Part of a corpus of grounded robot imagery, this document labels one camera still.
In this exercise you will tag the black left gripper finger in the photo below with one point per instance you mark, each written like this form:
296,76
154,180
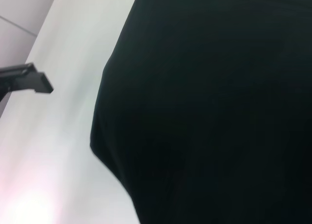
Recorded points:
31,80

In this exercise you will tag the black shirt with FREE print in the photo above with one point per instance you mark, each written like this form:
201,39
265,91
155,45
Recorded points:
207,111

